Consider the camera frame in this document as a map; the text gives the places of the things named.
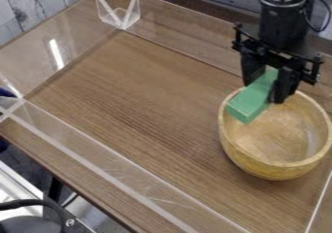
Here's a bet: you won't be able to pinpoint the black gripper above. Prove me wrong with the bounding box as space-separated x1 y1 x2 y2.
232 3 322 104

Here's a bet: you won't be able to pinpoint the green rectangular block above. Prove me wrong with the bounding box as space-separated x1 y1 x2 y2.
225 68 278 124

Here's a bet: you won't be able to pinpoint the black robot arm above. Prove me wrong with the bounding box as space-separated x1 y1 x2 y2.
232 0 322 104

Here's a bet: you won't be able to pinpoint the brown wooden bowl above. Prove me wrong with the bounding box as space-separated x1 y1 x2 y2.
217 91 332 181

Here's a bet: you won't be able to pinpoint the clear acrylic tray walls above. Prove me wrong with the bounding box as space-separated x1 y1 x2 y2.
0 0 332 233

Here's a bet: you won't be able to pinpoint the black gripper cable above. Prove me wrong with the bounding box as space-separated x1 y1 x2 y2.
302 0 332 33

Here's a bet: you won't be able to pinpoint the black cable on floor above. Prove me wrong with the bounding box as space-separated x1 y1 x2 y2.
0 198 66 233

